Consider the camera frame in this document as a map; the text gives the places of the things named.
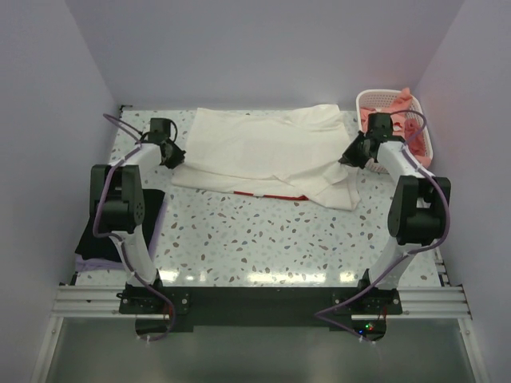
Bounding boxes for black folded t shirt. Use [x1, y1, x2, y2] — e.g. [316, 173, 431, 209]
[74, 187, 167, 264]

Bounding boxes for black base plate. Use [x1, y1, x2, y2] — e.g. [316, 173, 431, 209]
[117, 286, 403, 341]

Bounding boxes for salmon pink t shirt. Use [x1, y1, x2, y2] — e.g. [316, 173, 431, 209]
[359, 86, 433, 171]

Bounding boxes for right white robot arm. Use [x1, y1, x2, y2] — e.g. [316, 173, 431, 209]
[339, 112, 451, 294]

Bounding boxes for white plastic laundry basket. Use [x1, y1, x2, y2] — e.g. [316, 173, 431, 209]
[355, 89, 436, 175]

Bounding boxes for lavender folded t shirt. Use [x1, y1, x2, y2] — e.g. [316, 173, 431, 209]
[75, 199, 168, 273]

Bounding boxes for white t shirt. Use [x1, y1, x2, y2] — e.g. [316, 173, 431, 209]
[172, 105, 360, 211]

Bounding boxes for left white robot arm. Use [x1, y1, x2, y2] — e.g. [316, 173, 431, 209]
[89, 118, 185, 288]

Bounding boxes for dark pink t shirt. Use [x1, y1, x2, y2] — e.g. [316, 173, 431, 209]
[404, 119, 426, 156]

